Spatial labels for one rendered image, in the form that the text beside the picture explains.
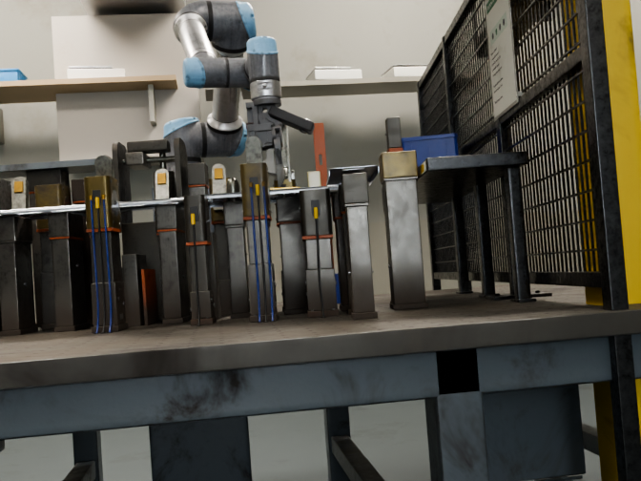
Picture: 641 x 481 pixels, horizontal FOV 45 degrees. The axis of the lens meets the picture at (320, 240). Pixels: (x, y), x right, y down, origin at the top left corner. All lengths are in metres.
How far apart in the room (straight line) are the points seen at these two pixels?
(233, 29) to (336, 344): 1.34
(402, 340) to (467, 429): 0.19
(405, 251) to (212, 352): 0.71
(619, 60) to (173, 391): 0.98
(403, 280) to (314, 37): 3.74
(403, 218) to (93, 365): 0.85
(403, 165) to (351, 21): 3.71
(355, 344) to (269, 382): 0.15
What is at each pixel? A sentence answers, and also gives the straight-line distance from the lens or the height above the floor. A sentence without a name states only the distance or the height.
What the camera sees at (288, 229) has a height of 0.91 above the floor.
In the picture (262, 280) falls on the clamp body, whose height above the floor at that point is 0.79.
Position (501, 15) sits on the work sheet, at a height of 1.37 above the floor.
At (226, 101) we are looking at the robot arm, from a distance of 2.49.
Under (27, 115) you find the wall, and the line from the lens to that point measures 5.33.
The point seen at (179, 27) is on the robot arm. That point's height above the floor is 1.51.
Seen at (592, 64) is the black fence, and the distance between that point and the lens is 1.40.
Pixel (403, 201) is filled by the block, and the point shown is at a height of 0.94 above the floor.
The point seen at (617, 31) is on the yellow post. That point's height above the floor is 1.20.
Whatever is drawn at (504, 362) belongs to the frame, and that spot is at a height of 0.63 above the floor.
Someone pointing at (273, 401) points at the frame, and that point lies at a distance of 1.24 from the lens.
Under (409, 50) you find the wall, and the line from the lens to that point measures 5.47.
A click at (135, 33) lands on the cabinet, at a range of 4.97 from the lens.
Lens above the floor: 0.80
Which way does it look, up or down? 2 degrees up
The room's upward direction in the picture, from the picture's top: 4 degrees counter-clockwise
